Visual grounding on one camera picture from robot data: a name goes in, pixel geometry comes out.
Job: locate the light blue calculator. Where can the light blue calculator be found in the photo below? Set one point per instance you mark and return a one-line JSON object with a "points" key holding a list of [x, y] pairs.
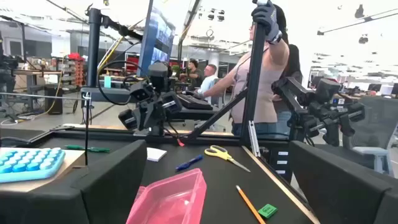
{"points": [[25, 161]]}

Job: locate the black monitor pole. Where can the black monitor pole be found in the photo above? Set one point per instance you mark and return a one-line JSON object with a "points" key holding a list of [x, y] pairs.
{"points": [[93, 53]]}

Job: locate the pink transparent pencil case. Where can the pink transparent pencil case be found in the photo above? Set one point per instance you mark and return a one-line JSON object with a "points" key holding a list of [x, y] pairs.
{"points": [[174, 199]]}

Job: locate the orange pencil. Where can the orange pencil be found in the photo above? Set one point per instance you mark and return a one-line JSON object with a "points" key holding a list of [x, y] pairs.
{"points": [[250, 204]]}

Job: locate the green eraser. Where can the green eraser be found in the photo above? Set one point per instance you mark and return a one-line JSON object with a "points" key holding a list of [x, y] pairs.
{"points": [[267, 211]]}

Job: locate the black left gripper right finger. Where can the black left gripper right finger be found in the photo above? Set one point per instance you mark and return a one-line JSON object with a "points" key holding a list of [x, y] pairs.
{"points": [[348, 199]]}

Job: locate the person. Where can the person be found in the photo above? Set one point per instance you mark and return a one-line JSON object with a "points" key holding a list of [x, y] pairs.
{"points": [[264, 93], [293, 68], [195, 76], [208, 84]]}

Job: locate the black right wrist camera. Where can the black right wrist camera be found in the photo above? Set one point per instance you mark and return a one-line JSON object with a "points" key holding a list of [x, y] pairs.
{"points": [[141, 90]]}

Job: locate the grey office chair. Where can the grey office chair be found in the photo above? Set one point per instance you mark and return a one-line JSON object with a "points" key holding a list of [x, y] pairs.
{"points": [[376, 124]]}

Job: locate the black aluminium table frame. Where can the black aluminium table frame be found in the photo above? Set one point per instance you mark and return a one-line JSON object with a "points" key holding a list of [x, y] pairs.
{"points": [[255, 93]]}

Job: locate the blue sticky note block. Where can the blue sticky note block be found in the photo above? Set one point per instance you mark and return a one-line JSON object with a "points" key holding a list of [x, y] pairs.
{"points": [[107, 82]]}

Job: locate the red storage rack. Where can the red storage rack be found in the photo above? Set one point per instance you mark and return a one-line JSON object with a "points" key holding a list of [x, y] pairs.
{"points": [[76, 70]]}

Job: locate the pale purple sticky note pad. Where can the pale purple sticky note pad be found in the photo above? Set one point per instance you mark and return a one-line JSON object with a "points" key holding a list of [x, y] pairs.
{"points": [[155, 154]]}

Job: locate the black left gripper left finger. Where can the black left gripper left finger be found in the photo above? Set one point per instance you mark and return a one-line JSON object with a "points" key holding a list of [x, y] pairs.
{"points": [[93, 199]]}

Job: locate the black drawer unit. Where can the black drawer unit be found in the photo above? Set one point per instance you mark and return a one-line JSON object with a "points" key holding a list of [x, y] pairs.
{"points": [[280, 165]]}

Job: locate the blue pen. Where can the blue pen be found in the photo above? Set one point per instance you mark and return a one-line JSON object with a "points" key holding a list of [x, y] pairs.
{"points": [[189, 162]]}

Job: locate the grey side desk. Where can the grey side desk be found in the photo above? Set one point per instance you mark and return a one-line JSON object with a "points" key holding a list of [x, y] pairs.
{"points": [[105, 94]]}

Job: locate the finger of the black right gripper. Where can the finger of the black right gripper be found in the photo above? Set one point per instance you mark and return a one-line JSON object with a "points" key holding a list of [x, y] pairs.
{"points": [[127, 119], [171, 103]]}

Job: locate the green pen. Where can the green pen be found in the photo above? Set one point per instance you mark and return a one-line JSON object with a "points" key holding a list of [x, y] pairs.
{"points": [[93, 149]]}

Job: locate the red tape tag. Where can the red tape tag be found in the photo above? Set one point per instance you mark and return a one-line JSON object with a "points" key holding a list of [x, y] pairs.
{"points": [[180, 143]]}

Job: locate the silver metal bracket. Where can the silver metal bracket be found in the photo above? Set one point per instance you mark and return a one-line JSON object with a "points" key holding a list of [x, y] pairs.
{"points": [[254, 140]]}

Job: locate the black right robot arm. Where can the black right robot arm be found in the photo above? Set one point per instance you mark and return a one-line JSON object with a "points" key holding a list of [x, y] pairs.
{"points": [[158, 76]]}

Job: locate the computer monitor with blue screen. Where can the computer monitor with blue screen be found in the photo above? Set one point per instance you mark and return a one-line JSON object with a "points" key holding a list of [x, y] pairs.
{"points": [[157, 40]]}

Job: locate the black keyboard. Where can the black keyboard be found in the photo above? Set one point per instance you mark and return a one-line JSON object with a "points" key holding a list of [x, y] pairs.
{"points": [[194, 101]]}

